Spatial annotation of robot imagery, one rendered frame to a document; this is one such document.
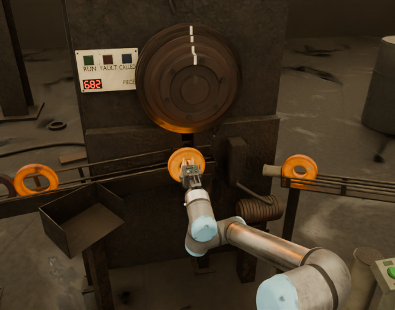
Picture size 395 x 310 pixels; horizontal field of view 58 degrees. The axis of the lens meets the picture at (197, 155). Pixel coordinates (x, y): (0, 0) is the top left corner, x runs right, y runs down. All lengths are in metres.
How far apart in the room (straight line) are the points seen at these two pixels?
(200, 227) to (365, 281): 0.78
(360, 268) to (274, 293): 0.86
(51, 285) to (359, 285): 1.56
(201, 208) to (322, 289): 0.54
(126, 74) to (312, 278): 1.16
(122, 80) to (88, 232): 0.67
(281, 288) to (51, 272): 1.69
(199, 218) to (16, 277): 1.39
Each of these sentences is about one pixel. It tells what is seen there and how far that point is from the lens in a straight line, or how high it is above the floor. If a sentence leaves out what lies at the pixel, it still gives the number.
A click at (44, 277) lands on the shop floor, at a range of 2.29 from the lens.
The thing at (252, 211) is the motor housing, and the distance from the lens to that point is 1.78.
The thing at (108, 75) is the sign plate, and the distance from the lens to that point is 1.65.
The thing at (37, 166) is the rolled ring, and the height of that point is 0.77.
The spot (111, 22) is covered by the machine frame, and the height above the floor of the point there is 1.35.
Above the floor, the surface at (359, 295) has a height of 0.35.
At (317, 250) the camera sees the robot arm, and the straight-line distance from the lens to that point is 0.98.
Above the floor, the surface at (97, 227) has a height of 0.60.
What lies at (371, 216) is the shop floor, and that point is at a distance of 2.81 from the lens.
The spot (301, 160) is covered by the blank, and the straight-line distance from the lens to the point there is 1.71.
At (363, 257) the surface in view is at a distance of 1.66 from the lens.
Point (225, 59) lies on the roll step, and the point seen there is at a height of 1.22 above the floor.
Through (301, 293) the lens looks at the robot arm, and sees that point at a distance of 0.84.
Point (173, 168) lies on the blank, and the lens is 1.47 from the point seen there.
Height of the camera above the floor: 1.59
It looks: 29 degrees down
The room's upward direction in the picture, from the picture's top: straight up
